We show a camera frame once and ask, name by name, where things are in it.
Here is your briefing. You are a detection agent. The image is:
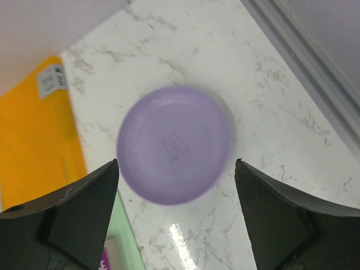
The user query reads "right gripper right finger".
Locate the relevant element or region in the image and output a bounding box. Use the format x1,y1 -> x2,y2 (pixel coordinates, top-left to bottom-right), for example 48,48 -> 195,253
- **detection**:
235,159 -> 359,269

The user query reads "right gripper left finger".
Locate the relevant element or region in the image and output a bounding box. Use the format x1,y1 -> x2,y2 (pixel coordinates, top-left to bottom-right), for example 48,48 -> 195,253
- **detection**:
1,160 -> 119,269

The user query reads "lilac plastic plate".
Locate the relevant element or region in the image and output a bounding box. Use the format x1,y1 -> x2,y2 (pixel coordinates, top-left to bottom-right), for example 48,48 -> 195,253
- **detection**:
116,86 -> 231,205

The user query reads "purple treehouse book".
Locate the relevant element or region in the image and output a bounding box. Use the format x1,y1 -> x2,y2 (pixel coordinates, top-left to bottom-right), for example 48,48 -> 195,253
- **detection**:
98,248 -> 115,270

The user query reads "mint green clipboard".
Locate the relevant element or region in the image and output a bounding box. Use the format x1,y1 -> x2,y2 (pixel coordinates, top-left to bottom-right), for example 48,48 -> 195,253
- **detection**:
104,193 -> 145,269

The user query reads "orange folder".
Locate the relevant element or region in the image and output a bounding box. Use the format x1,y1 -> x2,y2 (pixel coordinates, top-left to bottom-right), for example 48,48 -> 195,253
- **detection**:
1,56 -> 87,210

